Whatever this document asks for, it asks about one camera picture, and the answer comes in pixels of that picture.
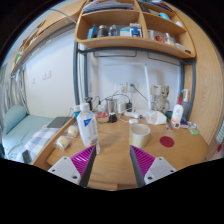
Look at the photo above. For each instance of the white desk lamp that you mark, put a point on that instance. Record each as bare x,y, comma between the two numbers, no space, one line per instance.
147,86

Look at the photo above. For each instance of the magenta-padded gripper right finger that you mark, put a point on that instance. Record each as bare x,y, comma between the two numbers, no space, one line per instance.
156,168

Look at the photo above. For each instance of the grey laptop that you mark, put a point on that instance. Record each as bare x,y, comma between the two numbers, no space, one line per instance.
58,122

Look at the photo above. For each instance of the long wooden wall shelf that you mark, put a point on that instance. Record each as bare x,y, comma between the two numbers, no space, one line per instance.
50,30

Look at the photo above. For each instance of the black plug-in charger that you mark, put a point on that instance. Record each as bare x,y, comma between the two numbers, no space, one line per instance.
129,106

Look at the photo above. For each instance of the flat round red coaster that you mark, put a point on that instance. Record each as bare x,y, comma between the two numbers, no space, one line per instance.
166,142

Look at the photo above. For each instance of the cream ceramic mug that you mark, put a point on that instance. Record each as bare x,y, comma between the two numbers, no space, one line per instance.
139,136

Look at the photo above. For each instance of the white power strip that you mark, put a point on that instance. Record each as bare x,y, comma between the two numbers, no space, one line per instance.
132,114

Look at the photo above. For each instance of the small white computer mouse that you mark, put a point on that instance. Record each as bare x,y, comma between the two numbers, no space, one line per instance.
133,121

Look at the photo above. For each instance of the clear plastic water bottle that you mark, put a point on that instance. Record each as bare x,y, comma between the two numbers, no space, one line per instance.
87,128

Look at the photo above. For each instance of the blue checked blanket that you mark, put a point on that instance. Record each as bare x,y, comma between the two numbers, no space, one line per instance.
40,141

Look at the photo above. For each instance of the small white digital clock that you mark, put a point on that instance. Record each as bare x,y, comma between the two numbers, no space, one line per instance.
176,125

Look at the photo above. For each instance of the green pillow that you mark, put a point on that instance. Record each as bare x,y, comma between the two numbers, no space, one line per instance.
14,118

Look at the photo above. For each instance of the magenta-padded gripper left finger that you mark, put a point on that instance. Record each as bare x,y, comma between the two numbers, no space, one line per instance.
66,168

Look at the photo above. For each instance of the plastic-wrapped white bun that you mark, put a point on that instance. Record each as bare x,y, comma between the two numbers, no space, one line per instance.
62,142
73,130

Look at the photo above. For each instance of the wooden shelf unit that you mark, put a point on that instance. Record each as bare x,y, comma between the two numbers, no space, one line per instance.
133,42

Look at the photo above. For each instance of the small black gadget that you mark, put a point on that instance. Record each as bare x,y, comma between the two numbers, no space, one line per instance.
112,118

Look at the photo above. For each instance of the white lotion pump bottle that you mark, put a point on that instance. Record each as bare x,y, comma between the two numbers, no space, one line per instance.
177,115

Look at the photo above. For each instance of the blue tube with white cap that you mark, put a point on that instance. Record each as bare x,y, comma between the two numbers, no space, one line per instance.
76,112

